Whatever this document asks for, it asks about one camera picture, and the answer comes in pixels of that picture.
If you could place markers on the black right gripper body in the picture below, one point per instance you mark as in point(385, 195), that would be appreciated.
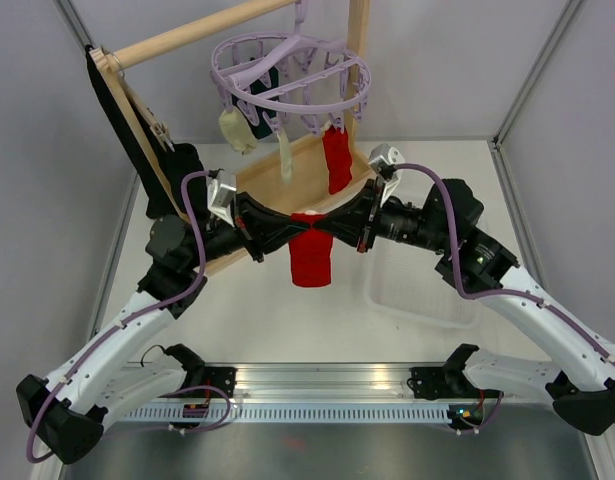
point(371, 228)

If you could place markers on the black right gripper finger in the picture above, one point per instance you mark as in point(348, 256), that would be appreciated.
point(351, 237)
point(352, 215)

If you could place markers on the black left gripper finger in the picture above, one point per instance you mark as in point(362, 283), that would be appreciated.
point(263, 218)
point(269, 238)

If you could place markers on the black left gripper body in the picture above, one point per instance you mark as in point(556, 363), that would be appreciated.
point(243, 225)

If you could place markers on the red sock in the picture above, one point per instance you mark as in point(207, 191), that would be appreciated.
point(310, 254)
point(338, 159)

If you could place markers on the cream sock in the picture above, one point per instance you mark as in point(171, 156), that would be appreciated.
point(286, 156)
point(237, 132)

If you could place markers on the purple round clip hanger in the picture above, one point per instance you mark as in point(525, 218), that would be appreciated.
point(313, 75)

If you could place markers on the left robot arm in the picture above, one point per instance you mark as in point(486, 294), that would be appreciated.
point(71, 408)

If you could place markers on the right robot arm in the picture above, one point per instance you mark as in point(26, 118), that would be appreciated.
point(577, 381)

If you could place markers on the black shorts on hanger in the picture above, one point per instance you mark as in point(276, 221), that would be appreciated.
point(160, 163)

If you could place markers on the wooden rack base tray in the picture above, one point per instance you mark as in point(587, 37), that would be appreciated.
point(309, 186)

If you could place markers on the white plastic basket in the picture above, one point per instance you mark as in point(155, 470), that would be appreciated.
point(402, 281)

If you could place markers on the wooden rack top rod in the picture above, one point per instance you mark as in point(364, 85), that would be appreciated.
point(171, 40)

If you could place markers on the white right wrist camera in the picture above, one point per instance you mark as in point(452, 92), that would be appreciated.
point(384, 160)

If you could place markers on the aluminium mounting rail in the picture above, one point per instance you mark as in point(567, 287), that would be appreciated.
point(285, 382)

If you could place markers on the white slotted cable duct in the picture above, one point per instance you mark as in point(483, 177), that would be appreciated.
point(323, 413)

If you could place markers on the wooden rack right post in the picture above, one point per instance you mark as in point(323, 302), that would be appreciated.
point(357, 30)

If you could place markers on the wooden rack post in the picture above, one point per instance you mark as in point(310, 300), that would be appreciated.
point(357, 30)
point(143, 156)

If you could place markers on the wooden rack left post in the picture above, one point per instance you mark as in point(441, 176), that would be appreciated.
point(143, 156)

